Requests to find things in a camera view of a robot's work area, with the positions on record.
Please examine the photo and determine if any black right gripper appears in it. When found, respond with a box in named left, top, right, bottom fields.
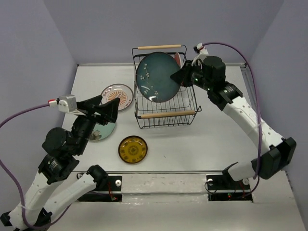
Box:
left=170, top=60, right=214, bottom=92

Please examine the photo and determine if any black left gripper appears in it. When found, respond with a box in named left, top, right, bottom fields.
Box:
left=74, top=94, right=123, bottom=154

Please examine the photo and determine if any black wire dish rack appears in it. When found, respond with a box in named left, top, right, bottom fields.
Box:
left=131, top=45, right=202, bottom=128

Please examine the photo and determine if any white plate orange sunburst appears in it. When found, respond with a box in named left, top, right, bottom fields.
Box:
left=101, top=84, right=134, bottom=111

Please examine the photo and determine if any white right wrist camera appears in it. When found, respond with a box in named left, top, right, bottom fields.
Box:
left=192, top=43, right=209, bottom=65

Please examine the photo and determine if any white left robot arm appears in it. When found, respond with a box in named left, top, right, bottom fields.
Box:
left=0, top=95, right=120, bottom=231

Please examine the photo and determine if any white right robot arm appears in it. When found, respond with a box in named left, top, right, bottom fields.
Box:
left=170, top=56, right=296, bottom=189

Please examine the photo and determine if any large dark teal plate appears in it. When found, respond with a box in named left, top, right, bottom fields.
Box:
left=136, top=52, right=180, bottom=103

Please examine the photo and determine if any yellow brown rimmed plate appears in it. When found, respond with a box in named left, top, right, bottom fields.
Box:
left=118, top=135, right=148, bottom=164

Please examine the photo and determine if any pale green plate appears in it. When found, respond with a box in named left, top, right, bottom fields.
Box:
left=89, top=123, right=116, bottom=141

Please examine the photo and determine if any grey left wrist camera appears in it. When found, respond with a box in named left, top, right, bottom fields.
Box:
left=58, top=94, right=77, bottom=114

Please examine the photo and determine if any red teal flower plate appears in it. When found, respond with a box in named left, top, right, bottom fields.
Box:
left=174, top=52, right=182, bottom=68

